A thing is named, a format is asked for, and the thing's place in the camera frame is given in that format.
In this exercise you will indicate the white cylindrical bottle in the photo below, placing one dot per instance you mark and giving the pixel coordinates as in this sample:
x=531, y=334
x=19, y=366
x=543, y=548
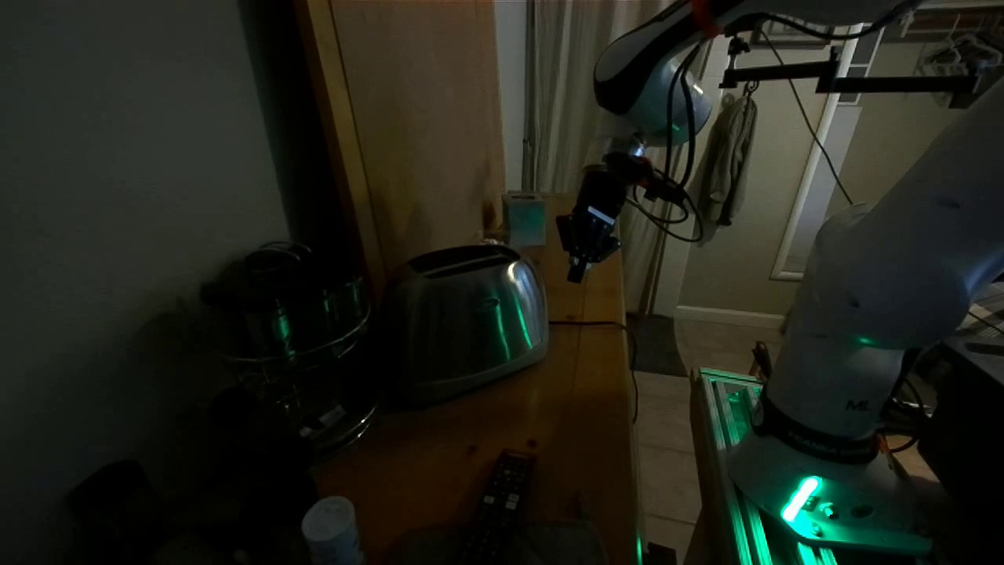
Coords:
x=332, y=531

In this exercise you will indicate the black remote control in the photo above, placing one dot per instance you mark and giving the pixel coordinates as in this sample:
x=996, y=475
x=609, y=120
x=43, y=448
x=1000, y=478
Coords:
x=496, y=508

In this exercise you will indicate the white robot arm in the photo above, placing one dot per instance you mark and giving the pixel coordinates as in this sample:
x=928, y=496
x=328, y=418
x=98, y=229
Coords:
x=879, y=285

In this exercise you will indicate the silver two-slot toaster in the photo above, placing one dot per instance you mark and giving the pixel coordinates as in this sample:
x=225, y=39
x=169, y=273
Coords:
x=461, y=318

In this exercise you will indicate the wooden cabinet panel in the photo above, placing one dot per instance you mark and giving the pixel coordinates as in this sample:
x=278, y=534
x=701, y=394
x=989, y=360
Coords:
x=411, y=120

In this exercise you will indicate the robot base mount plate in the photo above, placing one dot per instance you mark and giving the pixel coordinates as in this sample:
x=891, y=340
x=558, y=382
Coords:
x=849, y=505

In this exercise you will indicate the small teal box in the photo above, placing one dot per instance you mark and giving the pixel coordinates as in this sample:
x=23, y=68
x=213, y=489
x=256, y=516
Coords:
x=525, y=221

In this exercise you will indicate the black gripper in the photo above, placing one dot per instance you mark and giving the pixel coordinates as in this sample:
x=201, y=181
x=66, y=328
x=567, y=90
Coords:
x=589, y=229

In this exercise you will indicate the hanging grey cloth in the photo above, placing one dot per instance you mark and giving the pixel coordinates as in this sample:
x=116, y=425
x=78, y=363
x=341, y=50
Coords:
x=723, y=165

